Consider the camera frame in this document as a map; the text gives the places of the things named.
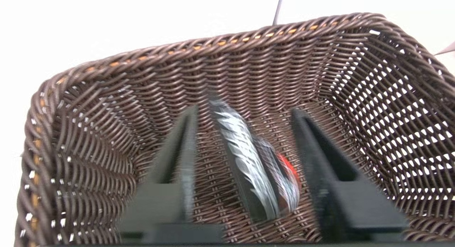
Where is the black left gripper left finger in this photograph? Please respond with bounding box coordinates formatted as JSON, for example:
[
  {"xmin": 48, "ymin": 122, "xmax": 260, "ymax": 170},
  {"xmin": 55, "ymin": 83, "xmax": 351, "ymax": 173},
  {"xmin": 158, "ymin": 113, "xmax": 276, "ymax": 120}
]
[{"xmin": 117, "ymin": 105, "xmax": 223, "ymax": 244}]

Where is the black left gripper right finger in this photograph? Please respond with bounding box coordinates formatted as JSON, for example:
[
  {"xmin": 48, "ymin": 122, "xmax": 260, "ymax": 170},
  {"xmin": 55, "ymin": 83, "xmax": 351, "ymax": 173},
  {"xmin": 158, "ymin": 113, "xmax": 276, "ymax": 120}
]
[{"xmin": 292, "ymin": 108, "xmax": 408, "ymax": 244}]

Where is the black face wash tube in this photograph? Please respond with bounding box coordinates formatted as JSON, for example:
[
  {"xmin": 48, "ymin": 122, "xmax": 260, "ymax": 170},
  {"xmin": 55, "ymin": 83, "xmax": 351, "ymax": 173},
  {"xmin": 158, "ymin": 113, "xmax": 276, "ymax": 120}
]
[{"xmin": 208, "ymin": 98, "xmax": 301, "ymax": 221}]

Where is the dark brown wicker basket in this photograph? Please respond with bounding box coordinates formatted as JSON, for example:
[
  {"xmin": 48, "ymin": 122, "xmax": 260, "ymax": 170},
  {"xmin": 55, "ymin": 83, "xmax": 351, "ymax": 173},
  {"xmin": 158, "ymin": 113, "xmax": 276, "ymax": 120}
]
[{"xmin": 14, "ymin": 12, "xmax": 455, "ymax": 247}]

